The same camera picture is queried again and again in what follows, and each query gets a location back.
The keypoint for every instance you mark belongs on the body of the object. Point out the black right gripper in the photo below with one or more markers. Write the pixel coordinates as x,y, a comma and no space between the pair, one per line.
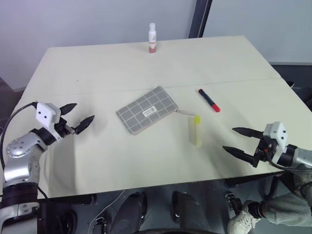
264,151

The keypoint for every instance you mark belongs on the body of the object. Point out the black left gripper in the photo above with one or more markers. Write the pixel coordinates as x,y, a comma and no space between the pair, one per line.
63,128

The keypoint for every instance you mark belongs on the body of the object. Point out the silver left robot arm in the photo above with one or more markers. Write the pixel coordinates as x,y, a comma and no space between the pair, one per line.
19,158

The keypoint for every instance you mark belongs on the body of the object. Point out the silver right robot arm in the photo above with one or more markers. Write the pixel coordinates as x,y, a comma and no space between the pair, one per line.
301,156

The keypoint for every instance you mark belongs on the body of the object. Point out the grey checked pouch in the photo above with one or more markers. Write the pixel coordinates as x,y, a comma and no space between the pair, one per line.
146,109

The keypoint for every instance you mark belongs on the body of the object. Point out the yellow highlighter pen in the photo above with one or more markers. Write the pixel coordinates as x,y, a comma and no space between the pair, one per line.
194,132

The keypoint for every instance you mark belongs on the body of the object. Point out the black table leg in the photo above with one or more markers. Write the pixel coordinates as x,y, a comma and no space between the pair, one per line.
273,186

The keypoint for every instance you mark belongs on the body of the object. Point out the black marker with red cap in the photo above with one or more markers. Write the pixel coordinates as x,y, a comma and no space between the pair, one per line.
208,100

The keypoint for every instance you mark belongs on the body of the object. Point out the grey trouser leg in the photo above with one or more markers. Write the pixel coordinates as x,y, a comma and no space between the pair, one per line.
287,207

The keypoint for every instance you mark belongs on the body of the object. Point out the white sneaker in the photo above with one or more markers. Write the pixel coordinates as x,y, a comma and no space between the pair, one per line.
241,221

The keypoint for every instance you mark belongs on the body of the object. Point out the dark rounded shape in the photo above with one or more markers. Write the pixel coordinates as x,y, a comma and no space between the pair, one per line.
130,214
189,212

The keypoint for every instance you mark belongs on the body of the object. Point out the white bottle with red liquid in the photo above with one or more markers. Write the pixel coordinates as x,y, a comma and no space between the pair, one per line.
152,39

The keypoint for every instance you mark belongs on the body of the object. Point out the dark vertical pillar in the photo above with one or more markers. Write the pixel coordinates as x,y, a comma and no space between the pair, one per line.
198,18

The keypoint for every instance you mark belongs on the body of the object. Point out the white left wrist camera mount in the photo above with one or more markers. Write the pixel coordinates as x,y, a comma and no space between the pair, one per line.
46,113

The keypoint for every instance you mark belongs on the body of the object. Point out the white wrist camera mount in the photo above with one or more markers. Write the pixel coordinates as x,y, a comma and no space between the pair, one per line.
46,113
278,134

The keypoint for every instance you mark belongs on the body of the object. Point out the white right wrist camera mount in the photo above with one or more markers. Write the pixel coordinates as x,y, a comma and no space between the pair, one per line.
278,134

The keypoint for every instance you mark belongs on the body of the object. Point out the black table frame bar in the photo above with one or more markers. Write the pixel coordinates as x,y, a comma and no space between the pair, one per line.
70,200

